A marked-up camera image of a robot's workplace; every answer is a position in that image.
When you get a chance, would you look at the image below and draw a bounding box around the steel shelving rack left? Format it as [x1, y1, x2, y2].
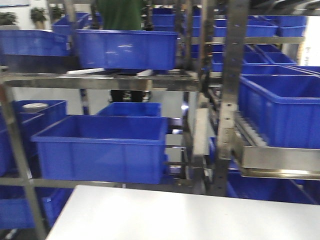
[0, 0, 208, 240]

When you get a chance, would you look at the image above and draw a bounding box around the steel shelving rack right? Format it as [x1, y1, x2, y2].
[201, 0, 320, 197]

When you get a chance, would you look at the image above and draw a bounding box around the large blue bin right shelf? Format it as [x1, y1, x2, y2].
[238, 75, 320, 149]

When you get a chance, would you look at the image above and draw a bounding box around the steel shelving rack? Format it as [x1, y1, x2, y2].
[0, 0, 208, 240]
[201, 0, 320, 197]

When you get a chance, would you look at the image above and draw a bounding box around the blue bin behind lower left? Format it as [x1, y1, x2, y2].
[96, 102, 162, 117]

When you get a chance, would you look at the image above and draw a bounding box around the blue bin upper left shelf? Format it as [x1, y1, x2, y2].
[76, 29, 178, 71]

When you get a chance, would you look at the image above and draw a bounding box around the person in green sweater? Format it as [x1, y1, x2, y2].
[96, 0, 151, 103]

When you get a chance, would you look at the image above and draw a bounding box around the large blue bin lower left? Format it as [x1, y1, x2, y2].
[31, 115, 168, 184]

